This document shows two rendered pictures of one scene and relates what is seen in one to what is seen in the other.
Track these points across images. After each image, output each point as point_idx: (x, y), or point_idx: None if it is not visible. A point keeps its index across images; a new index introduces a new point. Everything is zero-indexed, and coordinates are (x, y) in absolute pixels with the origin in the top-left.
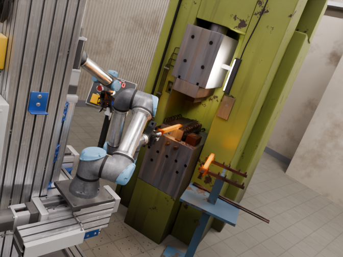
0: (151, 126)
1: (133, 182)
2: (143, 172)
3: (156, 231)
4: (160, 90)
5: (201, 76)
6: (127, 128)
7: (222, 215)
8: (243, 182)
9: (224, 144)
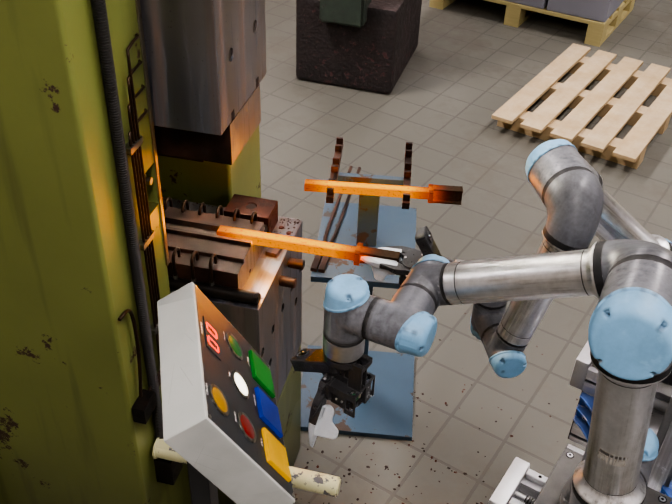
0: (432, 242)
1: (180, 501)
2: None
3: (296, 438)
4: (147, 226)
5: (258, 53)
6: (626, 223)
7: (404, 223)
8: (409, 142)
9: (249, 151)
